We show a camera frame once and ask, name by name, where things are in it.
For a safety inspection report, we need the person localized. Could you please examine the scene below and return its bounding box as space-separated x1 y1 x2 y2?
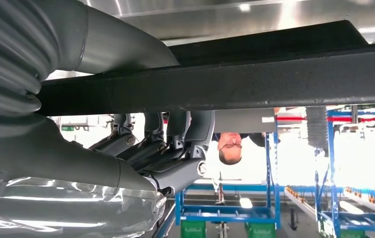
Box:
211 108 281 166

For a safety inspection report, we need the blue metal frame rack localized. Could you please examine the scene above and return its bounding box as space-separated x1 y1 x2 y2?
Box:
174 115 281 231
314 110 375 238

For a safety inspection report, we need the grey corrugated hose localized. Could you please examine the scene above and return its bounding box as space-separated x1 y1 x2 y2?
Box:
306 106 329 156

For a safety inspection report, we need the green plastic crate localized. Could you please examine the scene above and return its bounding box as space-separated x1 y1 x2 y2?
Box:
339 229 369 238
244 223 277 238
180 221 207 238

